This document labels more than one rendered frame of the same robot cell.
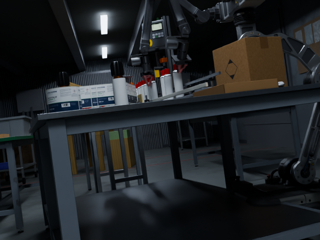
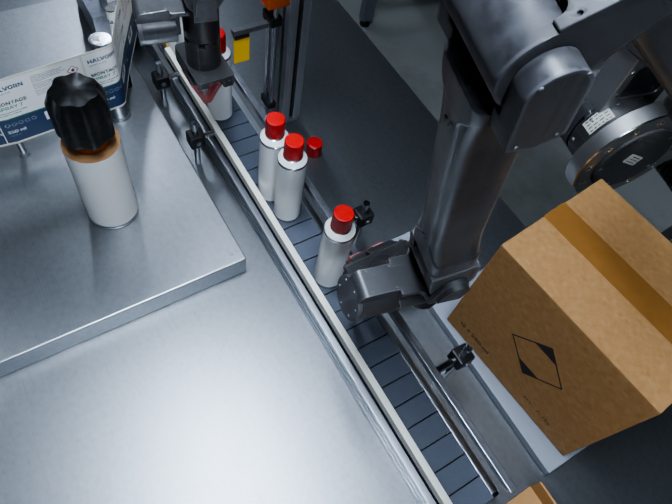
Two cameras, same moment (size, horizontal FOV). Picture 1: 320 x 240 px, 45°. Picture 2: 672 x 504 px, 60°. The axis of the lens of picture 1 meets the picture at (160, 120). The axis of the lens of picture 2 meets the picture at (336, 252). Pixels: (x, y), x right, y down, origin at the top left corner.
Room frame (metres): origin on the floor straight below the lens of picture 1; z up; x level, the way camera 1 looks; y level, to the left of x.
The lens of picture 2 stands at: (1.85, 0.07, 1.80)
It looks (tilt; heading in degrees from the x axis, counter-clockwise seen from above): 59 degrees down; 336
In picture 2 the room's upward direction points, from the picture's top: 15 degrees clockwise
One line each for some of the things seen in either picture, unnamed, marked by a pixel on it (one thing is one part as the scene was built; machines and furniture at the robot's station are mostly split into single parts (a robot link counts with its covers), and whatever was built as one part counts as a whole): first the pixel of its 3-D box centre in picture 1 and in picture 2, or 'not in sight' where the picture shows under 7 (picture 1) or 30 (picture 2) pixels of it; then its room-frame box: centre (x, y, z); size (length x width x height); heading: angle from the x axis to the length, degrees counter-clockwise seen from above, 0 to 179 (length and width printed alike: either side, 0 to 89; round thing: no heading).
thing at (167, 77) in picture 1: (168, 85); (290, 178); (2.47, -0.08, 0.98); 0.05 x 0.05 x 0.20
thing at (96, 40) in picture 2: not in sight; (110, 79); (2.74, 0.22, 0.97); 0.05 x 0.05 x 0.19
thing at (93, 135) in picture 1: (119, 155); not in sight; (4.00, 0.46, 0.47); 1.17 x 0.36 x 0.95; 20
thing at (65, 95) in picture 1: (64, 101); not in sight; (2.30, 0.55, 0.95); 0.20 x 0.20 x 0.14
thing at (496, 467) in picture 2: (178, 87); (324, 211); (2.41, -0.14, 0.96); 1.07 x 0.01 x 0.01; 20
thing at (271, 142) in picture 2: (165, 86); (273, 158); (2.52, -0.06, 0.98); 0.05 x 0.05 x 0.20
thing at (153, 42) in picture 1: (155, 35); not in sight; (2.80, -0.05, 1.38); 0.17 x 0.10 x 0.19; 75
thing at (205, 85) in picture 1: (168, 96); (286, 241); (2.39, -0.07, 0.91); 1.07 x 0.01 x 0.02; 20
